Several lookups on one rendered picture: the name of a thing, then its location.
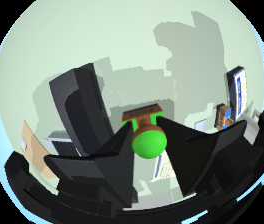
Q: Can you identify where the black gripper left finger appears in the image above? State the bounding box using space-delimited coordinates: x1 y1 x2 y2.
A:
43 120 135 208

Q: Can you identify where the white paper card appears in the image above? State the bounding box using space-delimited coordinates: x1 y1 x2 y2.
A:
151 149 175 183

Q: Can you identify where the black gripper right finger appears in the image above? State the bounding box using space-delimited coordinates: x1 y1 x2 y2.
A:
156 116 248 197

